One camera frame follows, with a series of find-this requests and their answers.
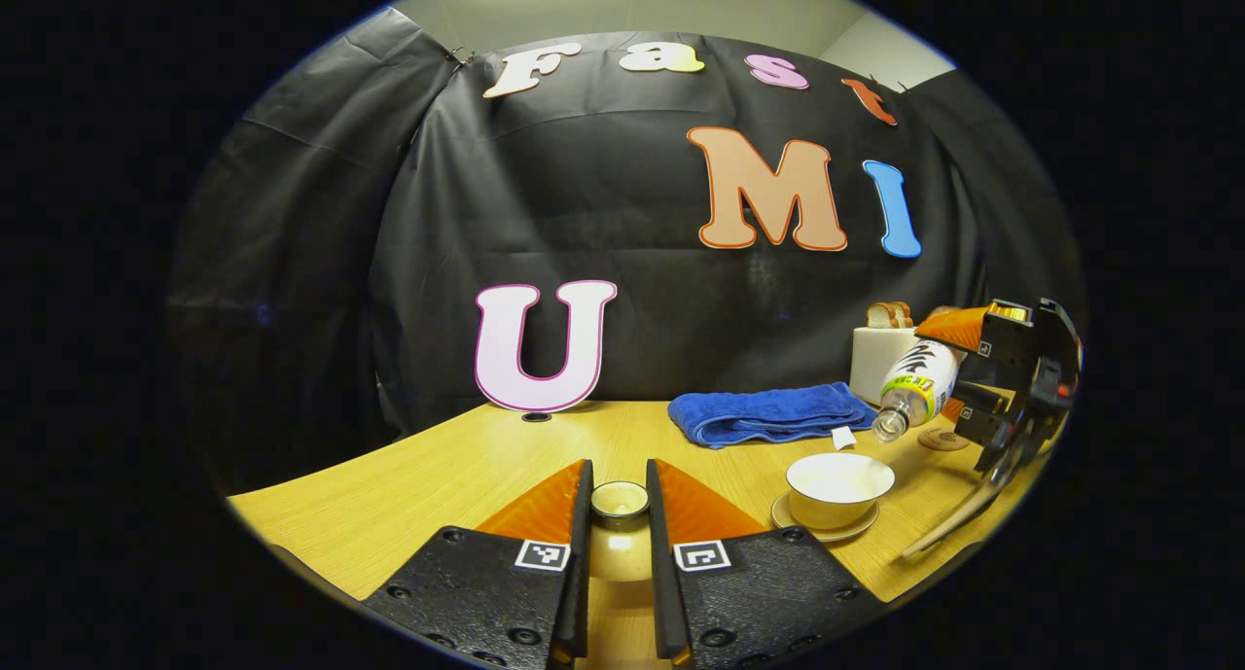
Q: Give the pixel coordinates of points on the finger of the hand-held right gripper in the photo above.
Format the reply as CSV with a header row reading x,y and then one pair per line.
x,y
957,410
963,328

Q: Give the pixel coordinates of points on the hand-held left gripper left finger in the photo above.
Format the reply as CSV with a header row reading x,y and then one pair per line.
x,y
581,573

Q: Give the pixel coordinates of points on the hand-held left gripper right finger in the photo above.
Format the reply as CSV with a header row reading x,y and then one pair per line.
x,y
663,592

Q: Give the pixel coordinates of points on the round cork coaster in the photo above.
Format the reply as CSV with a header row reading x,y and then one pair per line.
x,y
942,440

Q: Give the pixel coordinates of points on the clear plastic water bottle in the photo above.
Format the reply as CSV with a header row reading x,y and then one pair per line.
x,y
919,383

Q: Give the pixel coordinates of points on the white teacup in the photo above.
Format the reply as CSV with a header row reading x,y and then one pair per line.
x,y
836,485

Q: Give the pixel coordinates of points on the white toaster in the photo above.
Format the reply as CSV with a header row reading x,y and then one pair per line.
x,y
871,364

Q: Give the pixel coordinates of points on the white saucer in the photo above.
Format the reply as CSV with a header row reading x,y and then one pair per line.
x,y
827,535

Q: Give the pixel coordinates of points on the blue folded towel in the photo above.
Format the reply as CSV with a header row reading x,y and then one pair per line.
x,y
768,412

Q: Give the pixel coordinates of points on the black backdrop cloth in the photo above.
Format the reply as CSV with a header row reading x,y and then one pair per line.
x,y
622,262

